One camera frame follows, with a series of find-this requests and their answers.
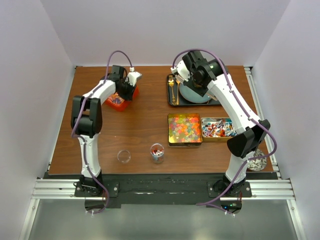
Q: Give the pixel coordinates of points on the gold tin of lollipops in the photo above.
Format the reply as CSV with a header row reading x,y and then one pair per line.
x,y
217,129

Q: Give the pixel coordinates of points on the patterned small bowl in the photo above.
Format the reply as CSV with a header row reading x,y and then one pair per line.
x,y
258,164

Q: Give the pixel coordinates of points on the black serving tray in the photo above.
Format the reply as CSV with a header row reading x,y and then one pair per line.
x,y
184,102

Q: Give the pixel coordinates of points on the gold spoon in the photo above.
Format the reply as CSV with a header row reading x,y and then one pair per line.
x,y
177,91

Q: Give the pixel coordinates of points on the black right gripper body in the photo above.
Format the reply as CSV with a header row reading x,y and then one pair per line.
x,y
192,83

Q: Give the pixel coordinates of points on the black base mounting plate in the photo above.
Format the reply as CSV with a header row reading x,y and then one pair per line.
x,y
150,189

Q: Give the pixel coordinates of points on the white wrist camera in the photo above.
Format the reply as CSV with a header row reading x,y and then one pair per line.
x,y
133,77
181,72

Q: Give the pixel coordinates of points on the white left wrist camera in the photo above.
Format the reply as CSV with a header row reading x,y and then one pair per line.
x,y
133,77

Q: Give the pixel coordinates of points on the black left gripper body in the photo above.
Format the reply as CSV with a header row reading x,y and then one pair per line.
x,y
126,90

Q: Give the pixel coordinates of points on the gold fork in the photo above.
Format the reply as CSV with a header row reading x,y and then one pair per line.
x,y
171,85

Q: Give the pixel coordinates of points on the teal ceramic plate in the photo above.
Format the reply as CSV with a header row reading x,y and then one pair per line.
x,y
192,96

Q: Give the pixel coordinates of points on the clear glass jar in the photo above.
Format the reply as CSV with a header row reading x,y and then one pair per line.
x,y
157,153

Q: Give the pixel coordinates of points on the black tin of star candies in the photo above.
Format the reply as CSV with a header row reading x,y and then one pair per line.
x,y
184,130

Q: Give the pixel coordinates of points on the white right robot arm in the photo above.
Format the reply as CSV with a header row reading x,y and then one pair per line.
x,y
212,78

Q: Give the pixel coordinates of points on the clear plastic scoop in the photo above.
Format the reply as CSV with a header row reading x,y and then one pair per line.
x,y
212,96

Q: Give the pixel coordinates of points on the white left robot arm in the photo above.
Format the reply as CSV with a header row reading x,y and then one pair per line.
x,y
87,119

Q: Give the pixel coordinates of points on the clear jar lid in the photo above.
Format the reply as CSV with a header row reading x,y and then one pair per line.
x,y
124,156

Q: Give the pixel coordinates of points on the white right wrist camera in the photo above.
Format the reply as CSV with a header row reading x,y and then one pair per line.
x,y
181,72

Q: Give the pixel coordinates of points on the orange box of lollipops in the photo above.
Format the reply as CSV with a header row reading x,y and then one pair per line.
x,y
116,102

